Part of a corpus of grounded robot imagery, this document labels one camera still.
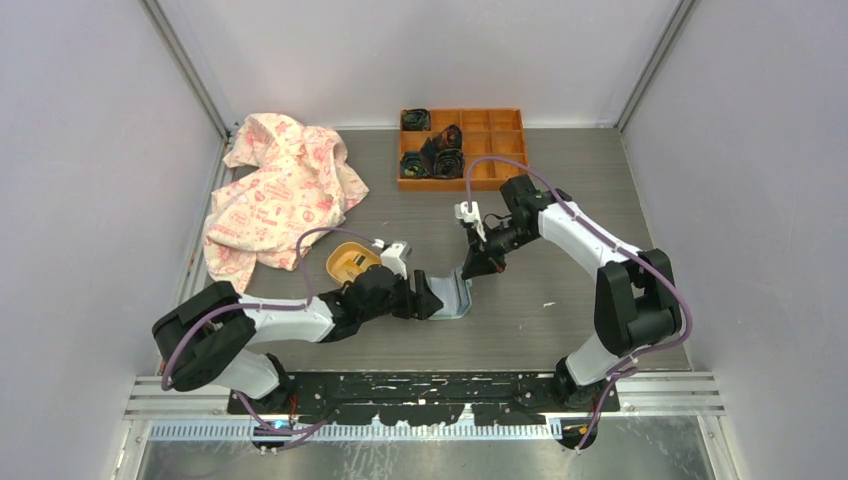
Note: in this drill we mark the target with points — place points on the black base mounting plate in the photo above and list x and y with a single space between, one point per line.
430 398

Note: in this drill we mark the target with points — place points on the yellow oval tray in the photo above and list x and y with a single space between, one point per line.
345 250

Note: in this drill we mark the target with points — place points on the pink patterned cloth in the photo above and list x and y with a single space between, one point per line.
301 183

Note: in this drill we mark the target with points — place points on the dark rolled sock bottom-middle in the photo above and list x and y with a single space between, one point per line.
448 164

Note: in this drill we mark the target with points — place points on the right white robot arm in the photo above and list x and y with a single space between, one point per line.
634 306

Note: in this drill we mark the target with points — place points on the light green card holder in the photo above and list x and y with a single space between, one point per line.
454 293

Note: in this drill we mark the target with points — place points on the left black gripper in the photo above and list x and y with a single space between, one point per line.
427 302

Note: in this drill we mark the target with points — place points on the dark rolled sock bottom-left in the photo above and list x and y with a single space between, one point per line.
412 166

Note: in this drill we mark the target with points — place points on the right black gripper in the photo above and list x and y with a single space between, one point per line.
479 263

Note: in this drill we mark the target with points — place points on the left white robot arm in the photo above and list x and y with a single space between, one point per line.
206 340

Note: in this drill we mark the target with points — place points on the dark rolled sock top-left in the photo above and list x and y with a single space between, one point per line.
418 119

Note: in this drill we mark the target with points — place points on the yellow credit card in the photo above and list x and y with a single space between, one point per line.
351 267

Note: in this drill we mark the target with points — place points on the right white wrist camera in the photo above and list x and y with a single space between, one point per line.
469 217

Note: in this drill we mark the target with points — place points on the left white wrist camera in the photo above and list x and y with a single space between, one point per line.
394 257

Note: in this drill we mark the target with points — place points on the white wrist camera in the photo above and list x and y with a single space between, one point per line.
469 217
394 257

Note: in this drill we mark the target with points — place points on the dark rolled sock middle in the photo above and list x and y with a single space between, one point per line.
450 138

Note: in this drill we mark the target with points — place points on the orange compartment organizer box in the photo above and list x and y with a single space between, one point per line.
487 133

